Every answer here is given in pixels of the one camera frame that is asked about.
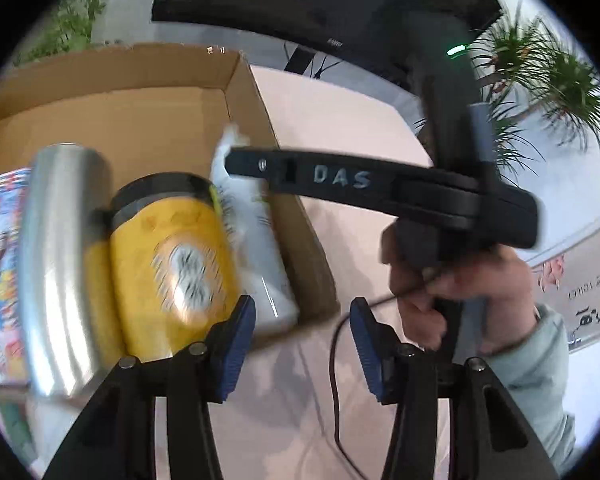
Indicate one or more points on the palm-like potted plant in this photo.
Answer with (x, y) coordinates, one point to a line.
(526, 70)

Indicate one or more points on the silver metal cylinder cup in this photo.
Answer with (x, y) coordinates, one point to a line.
(66, 302)

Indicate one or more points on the black television screen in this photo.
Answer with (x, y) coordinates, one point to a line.
(371, 34)

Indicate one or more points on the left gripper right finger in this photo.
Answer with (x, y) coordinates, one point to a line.
(490, 438)

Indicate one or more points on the white bottle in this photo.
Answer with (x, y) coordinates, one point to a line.
(248, 225)

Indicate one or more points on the tv stand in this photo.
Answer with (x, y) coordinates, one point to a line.
(301, 61)

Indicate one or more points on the yellow black-lidded jar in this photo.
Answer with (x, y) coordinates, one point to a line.
(159, 269)

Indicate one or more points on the green leafy plant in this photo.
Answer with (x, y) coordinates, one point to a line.
(66, 27)

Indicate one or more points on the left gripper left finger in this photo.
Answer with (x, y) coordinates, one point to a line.
(114, 436)

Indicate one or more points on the pale green sleeve forearm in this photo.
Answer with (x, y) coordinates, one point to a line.
(535, 373)

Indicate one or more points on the brown cardboard box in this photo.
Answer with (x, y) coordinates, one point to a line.
(157, 108)

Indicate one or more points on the colourful puzzle booklet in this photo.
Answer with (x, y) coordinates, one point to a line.
(13, 189)

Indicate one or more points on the person's right hand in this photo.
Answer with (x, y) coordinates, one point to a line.
(500, 277)

